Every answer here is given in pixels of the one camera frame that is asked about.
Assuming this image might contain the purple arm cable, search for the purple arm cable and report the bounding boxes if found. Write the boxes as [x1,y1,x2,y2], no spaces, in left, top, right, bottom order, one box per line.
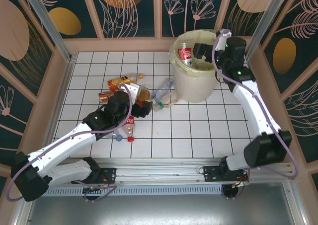
[5,83,134,205]
[212,28,300,186]

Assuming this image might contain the clear bluish plastic bottle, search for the clear bluish plastic bottle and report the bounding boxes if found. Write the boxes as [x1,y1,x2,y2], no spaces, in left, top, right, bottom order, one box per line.
[151,77,175,104]

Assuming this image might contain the amber bottle red label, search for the amber bottle red label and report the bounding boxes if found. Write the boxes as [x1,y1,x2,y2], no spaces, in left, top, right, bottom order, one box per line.
[136,84,152,109]

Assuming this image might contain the grey metal floor plate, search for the grey metal floor plate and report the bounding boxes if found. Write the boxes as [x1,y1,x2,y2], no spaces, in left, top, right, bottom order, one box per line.
[24,182,303,225]

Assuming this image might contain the small controller board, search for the small controller board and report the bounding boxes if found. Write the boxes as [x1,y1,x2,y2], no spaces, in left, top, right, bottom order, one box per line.
[82,184,106,194]
[232,179,250,188]

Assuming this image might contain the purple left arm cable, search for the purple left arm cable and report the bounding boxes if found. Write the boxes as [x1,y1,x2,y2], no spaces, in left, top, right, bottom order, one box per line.
[5,83,134,205]

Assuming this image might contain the slotted grey cable duct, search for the slotted grey cable duct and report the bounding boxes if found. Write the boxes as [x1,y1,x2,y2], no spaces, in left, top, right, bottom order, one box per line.
[34,186,224,196]

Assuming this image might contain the aluminium side rail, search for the aluminium side rail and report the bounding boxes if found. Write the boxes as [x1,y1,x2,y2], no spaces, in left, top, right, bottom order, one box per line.
[37,56,77,166]
[245,53,283,164]

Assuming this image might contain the yellowish clear bin liner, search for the yellowish clear bin liner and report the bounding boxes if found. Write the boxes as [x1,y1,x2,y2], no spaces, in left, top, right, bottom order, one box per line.
[168,29,239,78]

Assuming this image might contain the clear bottle blue cap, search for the clear bottle blue cap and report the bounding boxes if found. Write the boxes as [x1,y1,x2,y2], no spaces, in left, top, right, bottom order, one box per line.
[109,132,123,143]

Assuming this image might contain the cola bottle red cap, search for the cola bottle red cap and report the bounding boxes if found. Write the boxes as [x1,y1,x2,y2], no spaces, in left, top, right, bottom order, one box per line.
[121,115,137,143]

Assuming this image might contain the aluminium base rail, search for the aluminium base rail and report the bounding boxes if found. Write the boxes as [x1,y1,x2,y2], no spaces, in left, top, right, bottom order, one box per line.
[24,157,295,186]

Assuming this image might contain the white plastic bin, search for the white plastic bin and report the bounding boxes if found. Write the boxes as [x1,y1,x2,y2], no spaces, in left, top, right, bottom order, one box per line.
[172,30,222,103]

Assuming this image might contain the copper brown bottle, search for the copper brown bottle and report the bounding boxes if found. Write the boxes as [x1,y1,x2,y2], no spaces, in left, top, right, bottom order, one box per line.
[98,91,118,104]

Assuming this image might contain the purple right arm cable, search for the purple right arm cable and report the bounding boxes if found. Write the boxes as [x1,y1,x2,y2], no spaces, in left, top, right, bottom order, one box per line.
[212,28,300,186]

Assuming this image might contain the aluminium corner post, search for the aluminium corner post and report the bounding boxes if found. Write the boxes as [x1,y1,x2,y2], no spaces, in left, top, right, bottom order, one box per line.
[245,0,290,60]
[19,0,73,62]

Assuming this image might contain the orange tea bottle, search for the orange tea bottle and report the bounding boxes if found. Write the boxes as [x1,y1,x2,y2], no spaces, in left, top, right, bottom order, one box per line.
[107,73,145,91]

